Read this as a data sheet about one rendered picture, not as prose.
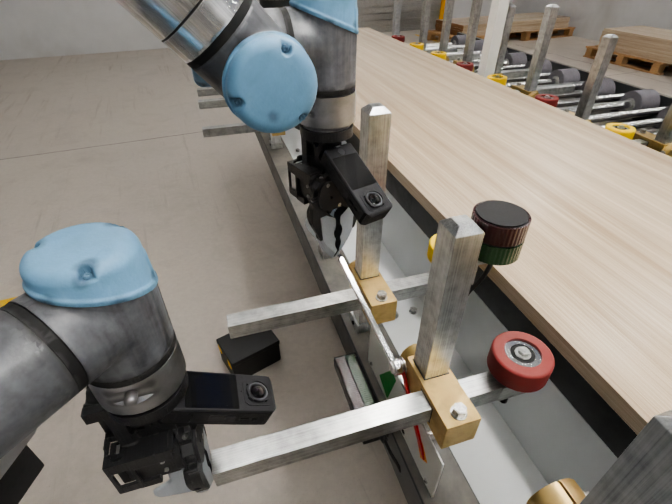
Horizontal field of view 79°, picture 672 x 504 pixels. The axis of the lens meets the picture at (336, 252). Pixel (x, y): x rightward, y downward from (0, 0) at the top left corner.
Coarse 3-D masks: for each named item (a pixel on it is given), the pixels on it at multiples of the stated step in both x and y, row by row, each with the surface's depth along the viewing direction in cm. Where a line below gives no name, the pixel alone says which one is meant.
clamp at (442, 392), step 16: (416, 368) 57; (416, 384) 57; (432, 384) 55; (448, 384) 55; (432, 400) 53; (448, 400) 53; (464, 400) 53; (432, 416) 53; (448, 416) 51; (480, 416) 51; (432, 432) 54; (448, 432) 50; (464, 432) 52
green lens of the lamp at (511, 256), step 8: (488, 248) 43; (496, 248) 43; (504, 248) 43; (512, 248) 43; (520, 248) 44; (480, 256) 44; (488, 256) 44; (496, 256) 43; (504, 256) 43; (512, 256) 44; (496, 264) 44; (504, 264) 44
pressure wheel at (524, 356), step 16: (496, 336) 57; (512, 336) 57; (528, 336) 57; (496, 352) 54; (512, 352) 55; (528, 352) 54; (544, 352) 54; (496, 368) 54; (512, 368) 52; (528, 368) 52; (544, 368) 52; (512, 384) 53; (528, 384) 52; (544, 384) 53
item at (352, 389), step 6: (336, 360) 79; (342, 360) 78; (342, 366) 77; (342, 372) 76; (348, 372) 76; (348, 378) 75; (348, 384) 74; (354, 384) 74; (348, 390) 73; (354, 390) 73; (354, 396) 72; (360, 396) 72; (354, 402) 71; (360, 402) 71; (354, 408) 70
